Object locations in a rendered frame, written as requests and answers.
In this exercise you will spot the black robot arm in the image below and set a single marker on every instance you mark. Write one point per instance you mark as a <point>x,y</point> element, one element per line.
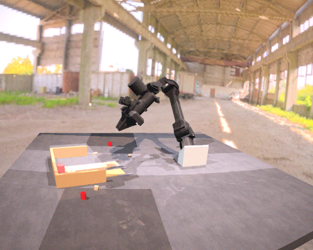
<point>148,93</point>

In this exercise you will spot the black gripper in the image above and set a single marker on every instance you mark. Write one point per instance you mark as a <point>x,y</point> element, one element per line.
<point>130,117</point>

